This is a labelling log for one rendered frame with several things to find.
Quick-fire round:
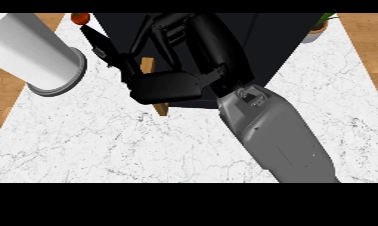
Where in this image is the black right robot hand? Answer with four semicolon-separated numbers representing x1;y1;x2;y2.
79;12;258;106

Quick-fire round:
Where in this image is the large dark cabinet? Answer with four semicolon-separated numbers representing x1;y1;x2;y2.
94;12;326;110

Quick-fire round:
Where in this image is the brown wooden block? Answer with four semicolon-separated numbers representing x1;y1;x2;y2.
139;56;172;117

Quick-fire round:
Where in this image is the red tomato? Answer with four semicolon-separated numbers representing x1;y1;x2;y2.
70;12;94;26

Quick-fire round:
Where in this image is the white cylinder with grey rim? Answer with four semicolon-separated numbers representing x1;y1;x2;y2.
0;12;91;98

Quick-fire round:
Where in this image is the green potted plant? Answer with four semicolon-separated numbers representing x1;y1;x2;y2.
300;12;342;44

